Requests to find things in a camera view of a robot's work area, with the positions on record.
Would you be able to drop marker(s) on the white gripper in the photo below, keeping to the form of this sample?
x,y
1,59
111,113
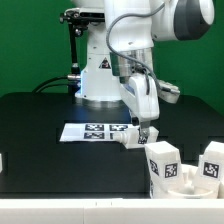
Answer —
x,y
140,95

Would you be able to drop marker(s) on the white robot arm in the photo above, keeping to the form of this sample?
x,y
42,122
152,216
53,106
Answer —
x,y
122,34

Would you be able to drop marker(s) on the white marker sheet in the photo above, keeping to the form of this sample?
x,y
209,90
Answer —
x,y
92,132

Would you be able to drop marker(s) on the white front wall bar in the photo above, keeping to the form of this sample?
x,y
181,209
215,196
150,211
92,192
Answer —
x,y
111,211

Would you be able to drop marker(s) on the black camera on stand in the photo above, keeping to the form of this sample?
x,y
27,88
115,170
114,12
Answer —
x,y
77,24

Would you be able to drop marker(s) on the white left wall block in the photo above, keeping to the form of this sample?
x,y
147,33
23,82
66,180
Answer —
x,y
1,165

